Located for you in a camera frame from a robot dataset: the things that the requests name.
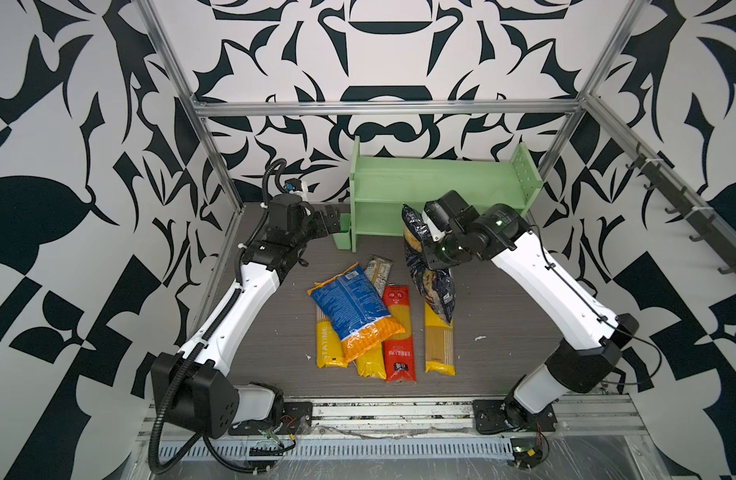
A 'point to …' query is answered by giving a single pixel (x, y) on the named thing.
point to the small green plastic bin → (343, 239)
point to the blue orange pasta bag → (357, 311)
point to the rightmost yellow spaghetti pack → (438, 343)
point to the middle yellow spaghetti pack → (372, 362)
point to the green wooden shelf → (380, 186)
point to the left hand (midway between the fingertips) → (325, 204)
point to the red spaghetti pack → (398, 351)
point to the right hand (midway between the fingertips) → (427, 254)
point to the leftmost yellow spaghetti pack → (329, 349)
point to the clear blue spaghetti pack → (378, 270)
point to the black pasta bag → (437, 281)
